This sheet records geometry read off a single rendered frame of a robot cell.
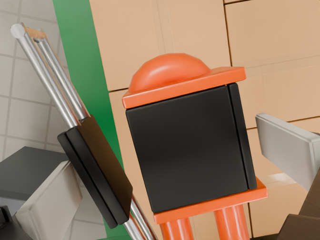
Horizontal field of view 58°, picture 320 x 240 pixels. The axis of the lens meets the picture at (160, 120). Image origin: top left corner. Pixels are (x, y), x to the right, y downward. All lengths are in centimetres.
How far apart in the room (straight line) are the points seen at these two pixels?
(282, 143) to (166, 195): 7
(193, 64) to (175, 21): 75
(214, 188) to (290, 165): 5
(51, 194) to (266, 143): 13
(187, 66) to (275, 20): 83
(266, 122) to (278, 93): 82
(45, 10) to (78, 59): 27
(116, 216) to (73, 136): 6
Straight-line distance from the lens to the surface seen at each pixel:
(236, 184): 19
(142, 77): 18
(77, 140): 18
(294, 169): 17
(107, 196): 19
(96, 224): 172
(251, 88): 97
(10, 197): 87
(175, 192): 18
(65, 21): 152
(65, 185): 19
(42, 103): 157
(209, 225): 109
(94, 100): 149
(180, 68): 18
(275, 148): 19
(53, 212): 17
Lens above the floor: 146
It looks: 79 degrees down
